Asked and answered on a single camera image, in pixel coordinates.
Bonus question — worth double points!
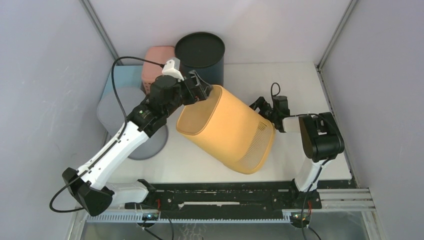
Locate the blue plastic basket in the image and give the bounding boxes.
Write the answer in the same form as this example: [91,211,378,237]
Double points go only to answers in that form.
[114,65,143,89]

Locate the grey bin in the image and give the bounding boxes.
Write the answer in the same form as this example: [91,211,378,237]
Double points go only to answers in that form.
[96,86,169,162]

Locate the aluminium frame rail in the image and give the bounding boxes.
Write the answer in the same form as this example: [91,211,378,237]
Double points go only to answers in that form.
[313,188,376,212]

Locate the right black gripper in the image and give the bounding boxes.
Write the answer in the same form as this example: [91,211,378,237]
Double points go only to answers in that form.
[240,96,278,131]

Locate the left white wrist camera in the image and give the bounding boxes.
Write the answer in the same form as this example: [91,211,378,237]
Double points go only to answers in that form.
[161,57,185,82]

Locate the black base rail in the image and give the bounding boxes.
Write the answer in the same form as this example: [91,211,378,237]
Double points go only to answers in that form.
[124,181,322,217]

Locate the yellow perforated bin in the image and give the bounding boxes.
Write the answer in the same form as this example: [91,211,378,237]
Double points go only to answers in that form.
[176,85,275,175]

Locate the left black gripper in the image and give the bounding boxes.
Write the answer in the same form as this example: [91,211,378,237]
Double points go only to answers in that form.
[163,71,213,118]

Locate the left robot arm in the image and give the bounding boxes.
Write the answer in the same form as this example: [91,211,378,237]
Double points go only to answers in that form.
[62,70,213,217]

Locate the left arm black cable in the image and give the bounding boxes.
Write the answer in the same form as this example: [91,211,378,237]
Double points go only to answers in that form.
[49,56,167,214]

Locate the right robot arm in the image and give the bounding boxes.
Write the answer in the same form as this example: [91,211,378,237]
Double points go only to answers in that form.
[249,95,345,208]

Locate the white slotted cable duct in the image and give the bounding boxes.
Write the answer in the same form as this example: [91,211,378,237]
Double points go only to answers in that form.
[85,211,292,224]

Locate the dark blue cylindrical bin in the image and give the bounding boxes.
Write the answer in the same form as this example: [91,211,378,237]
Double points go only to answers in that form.
[174,32,226,86]

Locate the pink plastic basket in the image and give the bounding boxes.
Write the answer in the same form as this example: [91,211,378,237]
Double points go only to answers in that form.
[141,46,175,95]

